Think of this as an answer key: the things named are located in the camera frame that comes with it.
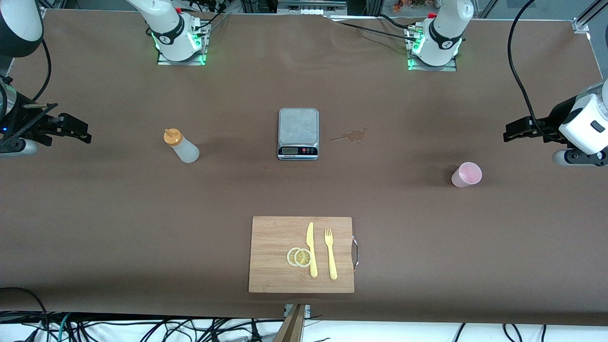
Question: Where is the teal floor cable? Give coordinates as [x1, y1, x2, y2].
[56, 313, 72, 342]

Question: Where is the pink plastic cup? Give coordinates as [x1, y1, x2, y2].
[451, 162, 483, 188]

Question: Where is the brown table cover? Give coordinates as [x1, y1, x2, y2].
[0, 9, 608, 326]

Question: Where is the aluminium frame corner profile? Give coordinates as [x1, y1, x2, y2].
[572, 0, 608, 34]

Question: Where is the black looped floor cable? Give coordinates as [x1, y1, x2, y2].
[0, 287, 48, 333]

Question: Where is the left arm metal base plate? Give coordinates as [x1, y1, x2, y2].
[407, 26, 457, 72]

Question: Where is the yellow plastic fork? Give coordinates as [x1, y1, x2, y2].
[324, 228, 338, 280]

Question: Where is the wooden post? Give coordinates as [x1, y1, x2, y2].
[273, 304, 305, 342]

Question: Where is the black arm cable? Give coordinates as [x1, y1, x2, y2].
[31, 39, 52, 103]
[507, 0, 566, 143]

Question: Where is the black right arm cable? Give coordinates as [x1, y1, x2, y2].
[31, 39, 52, 103]

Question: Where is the yellow plastic knife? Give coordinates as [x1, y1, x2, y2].
[306, 222, 318, 278]

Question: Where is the colourful small items pile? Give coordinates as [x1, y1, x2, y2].
[392, 0, 430, 12]

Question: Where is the bamboo cutting board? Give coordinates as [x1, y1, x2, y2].
[248, 216, 355, 294]

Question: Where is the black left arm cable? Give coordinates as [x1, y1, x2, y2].
[507, 0, 566, 143]

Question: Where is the silver digital kitchen scale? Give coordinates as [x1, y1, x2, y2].
[277, 108, 319, 161]

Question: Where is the short black table cable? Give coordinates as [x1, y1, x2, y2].
[378, 13, 419, 33]

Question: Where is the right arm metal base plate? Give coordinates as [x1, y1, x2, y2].
[157, 21, 209, 66]

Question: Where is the long black table cable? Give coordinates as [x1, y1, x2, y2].
[328, 19, 418, 42]

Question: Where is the translucent sauce bottle orange cap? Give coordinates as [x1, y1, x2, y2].
[163, 128, 200, 163]

